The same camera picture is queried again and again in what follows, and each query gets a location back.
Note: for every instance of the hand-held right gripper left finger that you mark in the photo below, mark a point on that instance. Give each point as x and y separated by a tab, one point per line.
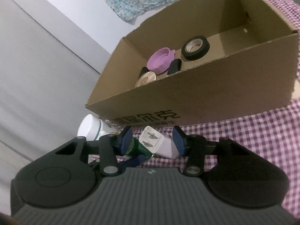
123	141

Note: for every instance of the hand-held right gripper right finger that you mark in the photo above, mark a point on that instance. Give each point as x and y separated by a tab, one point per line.
180	143

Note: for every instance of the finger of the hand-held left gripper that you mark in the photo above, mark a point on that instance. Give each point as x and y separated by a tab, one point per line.
133	162

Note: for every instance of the green glass dropper bottle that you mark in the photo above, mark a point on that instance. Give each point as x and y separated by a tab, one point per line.
138	148

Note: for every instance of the white charger plug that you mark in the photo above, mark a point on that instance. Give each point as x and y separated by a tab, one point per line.
159	143

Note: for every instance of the large cardboard box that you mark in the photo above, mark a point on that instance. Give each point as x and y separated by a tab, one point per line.
222	86

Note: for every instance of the purple plastic lid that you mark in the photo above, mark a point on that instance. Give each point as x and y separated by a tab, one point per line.
159	61

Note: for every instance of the black tape roll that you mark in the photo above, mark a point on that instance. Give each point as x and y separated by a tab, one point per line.
202	49

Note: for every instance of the white pill bottle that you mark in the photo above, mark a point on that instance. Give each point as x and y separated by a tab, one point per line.
90	127

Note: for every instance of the purple checked tablecloth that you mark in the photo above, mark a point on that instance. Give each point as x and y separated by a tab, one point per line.
246	145

